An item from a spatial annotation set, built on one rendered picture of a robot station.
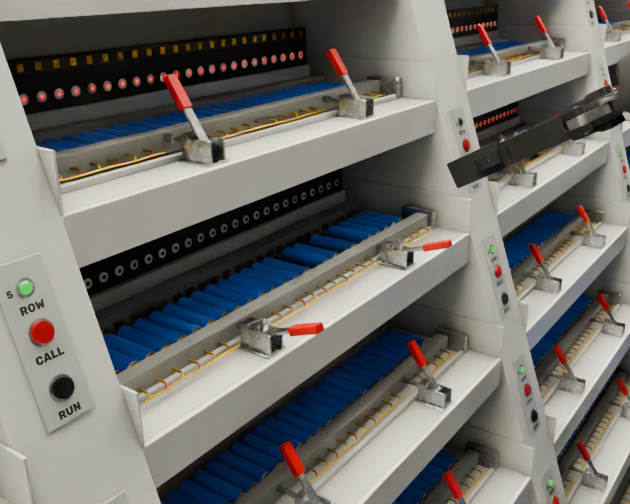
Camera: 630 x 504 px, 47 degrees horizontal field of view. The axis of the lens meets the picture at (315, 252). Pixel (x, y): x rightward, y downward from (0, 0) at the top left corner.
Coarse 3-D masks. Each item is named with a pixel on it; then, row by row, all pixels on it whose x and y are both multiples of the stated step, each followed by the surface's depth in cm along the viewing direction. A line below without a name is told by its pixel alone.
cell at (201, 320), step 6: (168, 306) 77; (174, 306) 77; (162, 312) 77; (168, 312) 77; (174, 312) 76; (180, 312) 76; (186, 312) 76; (192, 312) 76; (180, 318) 76; (186, 318) 75; (192, 318) 75; (198, 318) 75; (204, 318) 74; (210, 318) 74; (198, 324) 74; (204, 324) 74
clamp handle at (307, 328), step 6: (264, 324) 71; (300, 324) 69; (306, 324) 68; (312, 324) 67; (318, 324) 67; (264, 330) 71; (270, 330) 71; (276, 330) 70; (282, 330) 69; (288, 330) 69; (294, 330) 68; (300, 330) 68; (306, 330) 67; (312, 330) 67; (318, 330) 67
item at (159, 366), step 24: (384, 240) 95; (336, 264) 86; (360, 264) 89; (288, 288) 80; (312, 288) 83; (336, 288) 84; (240, 312) 75; (264, 312) 76; (192, 336) 70; (216, 336) 71; (144, 360) 66; (168, 360) 66; (192, 360) 68; (216, 360) 69; (120, 384) 62; (144, 384) 64
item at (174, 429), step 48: (336, 192) 109; (384, 192) 109; (432, 192) 104; (240, 240) 92; (432, 240) 100; (144, 288) 80; (384, 288) 85; (288, 336) 75; (336, 336) 78; (192, 384) 66; (240, 384) 66; (288, 384) 73; (144, 432) 59; (192, 432) 62
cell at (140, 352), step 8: (104, 336) 71; (112, 336) 71; (112, 344) 70; (120, 344) 70; (128, 344) 69; (136, 344) 69; (120, 352) 69; (128, 352) 69; (136, 352) 68; (144, 352) 68; (152, 352) 68
